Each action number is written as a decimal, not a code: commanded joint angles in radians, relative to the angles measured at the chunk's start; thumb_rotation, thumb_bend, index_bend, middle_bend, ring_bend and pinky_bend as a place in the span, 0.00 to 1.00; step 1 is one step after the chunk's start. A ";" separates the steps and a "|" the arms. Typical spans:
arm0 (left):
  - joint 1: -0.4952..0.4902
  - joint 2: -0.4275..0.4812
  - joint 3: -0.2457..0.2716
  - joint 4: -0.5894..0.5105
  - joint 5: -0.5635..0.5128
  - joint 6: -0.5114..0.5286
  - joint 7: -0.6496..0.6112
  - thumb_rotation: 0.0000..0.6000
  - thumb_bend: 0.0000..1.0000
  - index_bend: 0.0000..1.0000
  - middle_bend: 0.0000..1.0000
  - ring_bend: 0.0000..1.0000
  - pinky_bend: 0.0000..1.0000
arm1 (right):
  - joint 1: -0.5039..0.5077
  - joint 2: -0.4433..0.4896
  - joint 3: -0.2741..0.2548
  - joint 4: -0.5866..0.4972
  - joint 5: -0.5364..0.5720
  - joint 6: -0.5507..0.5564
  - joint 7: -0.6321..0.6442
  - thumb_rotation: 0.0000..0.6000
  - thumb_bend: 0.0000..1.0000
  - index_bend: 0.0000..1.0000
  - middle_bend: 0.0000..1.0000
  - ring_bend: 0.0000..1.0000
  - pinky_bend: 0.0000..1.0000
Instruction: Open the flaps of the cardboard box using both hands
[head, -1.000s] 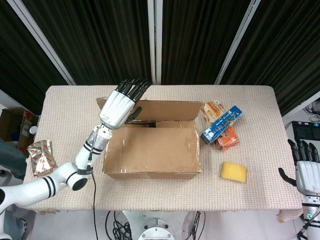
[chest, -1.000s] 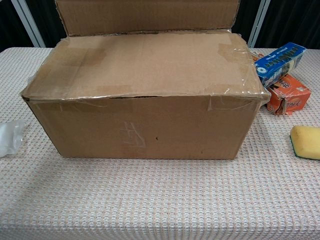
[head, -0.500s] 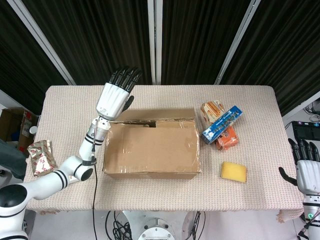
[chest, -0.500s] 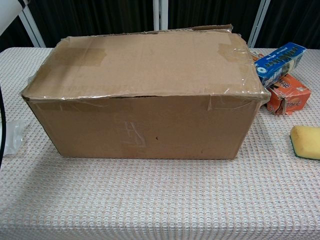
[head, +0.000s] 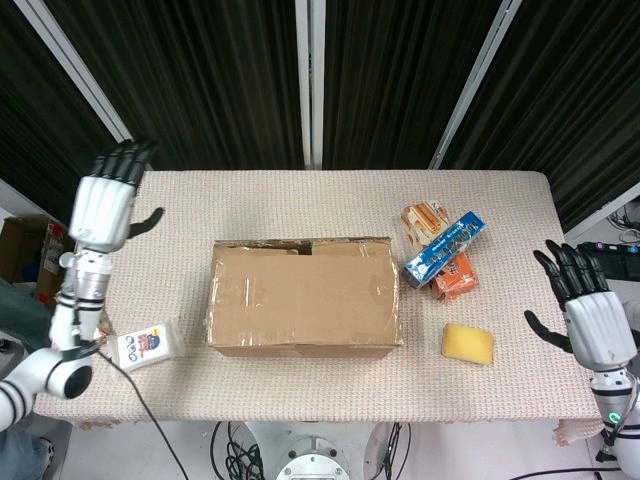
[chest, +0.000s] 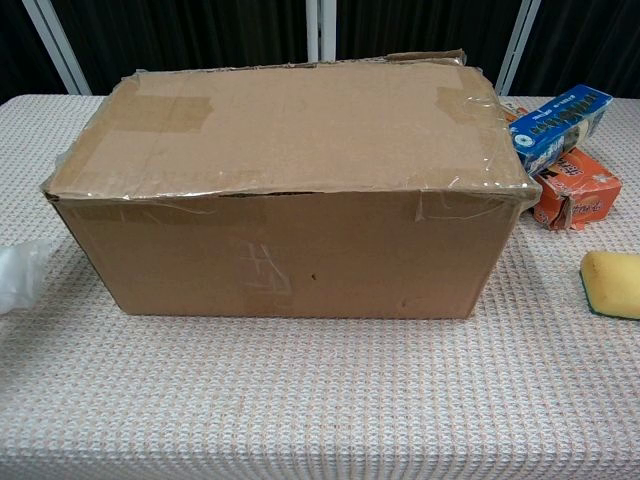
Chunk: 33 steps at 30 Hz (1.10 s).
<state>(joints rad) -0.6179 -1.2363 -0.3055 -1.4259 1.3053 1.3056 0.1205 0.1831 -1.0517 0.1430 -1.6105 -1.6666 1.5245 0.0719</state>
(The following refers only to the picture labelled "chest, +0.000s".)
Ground large brown cardboard box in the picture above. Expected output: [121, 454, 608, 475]
[38, 48, 544, 321]

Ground orange snack packet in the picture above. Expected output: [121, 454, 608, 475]
[529, 148, 623, 231]

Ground beige waffle tablecloth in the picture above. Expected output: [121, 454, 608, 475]
[0, 94, 640, 480]

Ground beige wafer roll pack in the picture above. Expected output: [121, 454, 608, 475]
[499, 98, 529, 124]

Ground black pleated curtain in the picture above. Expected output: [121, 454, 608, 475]
[0, 0, 69, 106]
[52, 0, 311, 96]
[517, 0, 640, 99]
[335, 0, 524, 96]

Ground long blue carton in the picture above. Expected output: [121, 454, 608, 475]
[508, 84, 614, 176]

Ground yellow sponge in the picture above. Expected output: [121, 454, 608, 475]
[578, 251, 640, 321]

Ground clear pack with blue label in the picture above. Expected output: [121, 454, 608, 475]
[0, 238, 54, 315]

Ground white frame post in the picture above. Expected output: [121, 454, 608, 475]
[496, 0, 542, 97]
[22, 0, 93, 97]
[305, 0, 340, 64]

